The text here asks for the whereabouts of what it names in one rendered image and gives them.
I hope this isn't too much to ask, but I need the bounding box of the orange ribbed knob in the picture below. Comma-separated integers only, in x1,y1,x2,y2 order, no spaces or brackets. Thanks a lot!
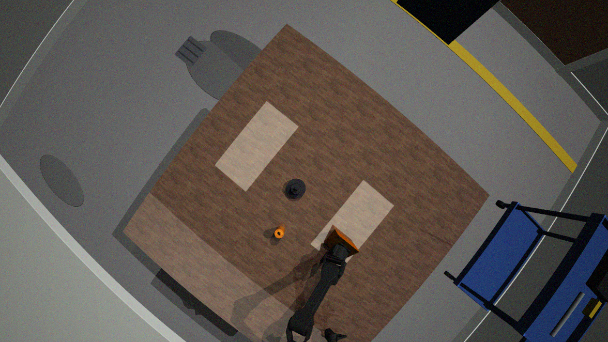
275,226,285,238

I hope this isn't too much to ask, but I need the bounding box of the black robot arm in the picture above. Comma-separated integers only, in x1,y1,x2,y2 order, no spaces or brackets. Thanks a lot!
285,243,351,342

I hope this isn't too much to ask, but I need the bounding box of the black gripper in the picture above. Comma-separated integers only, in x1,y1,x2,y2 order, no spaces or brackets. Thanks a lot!
325,328,347,342

